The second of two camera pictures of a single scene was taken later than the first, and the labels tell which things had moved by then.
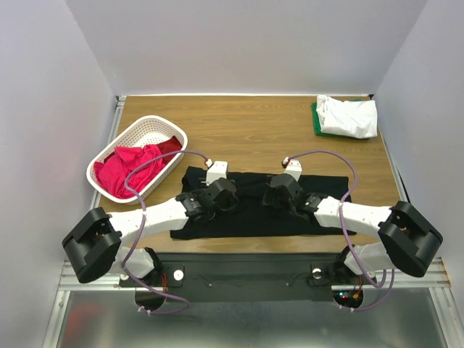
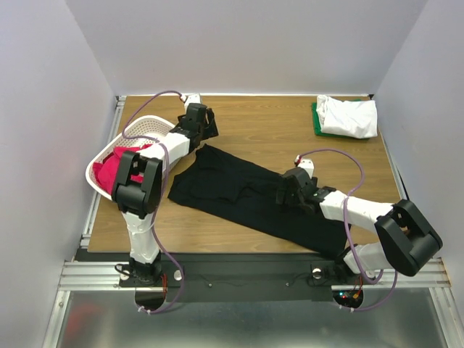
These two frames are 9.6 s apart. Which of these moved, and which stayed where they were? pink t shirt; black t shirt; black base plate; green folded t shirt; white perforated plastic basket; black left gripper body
Moved: black left gripper body; black t shirt
Stayed: pink t shirt; green folded t shirt; black base plate; white perforated plastic basket
